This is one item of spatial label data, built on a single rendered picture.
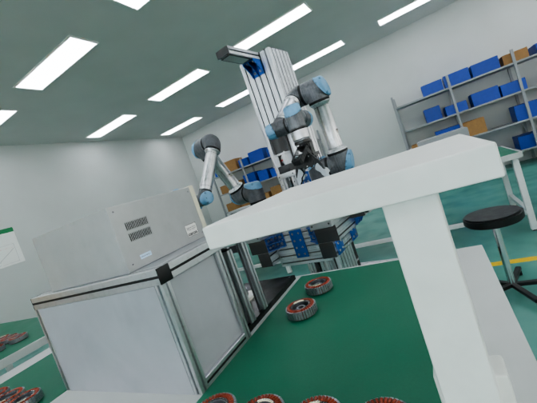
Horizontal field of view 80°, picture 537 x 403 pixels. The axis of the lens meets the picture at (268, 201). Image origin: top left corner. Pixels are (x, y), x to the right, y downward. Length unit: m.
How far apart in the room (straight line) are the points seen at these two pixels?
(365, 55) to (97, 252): 7.37
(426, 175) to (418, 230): 0.07
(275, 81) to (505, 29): 6.27
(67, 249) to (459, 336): 1.10
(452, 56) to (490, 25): 0.74
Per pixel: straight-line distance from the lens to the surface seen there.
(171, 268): 0.95
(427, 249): 0.41
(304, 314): 1.16
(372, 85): 7.85
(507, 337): 0.92
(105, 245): 1.08
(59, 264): 1.31
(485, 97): 7.25
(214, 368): 1.06
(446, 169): 0.37
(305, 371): 0.93
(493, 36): 7.95
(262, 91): 2.21
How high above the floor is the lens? 1.24
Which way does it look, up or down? 4 degrees down
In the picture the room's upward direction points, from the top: 19 degrees counter-clockwise
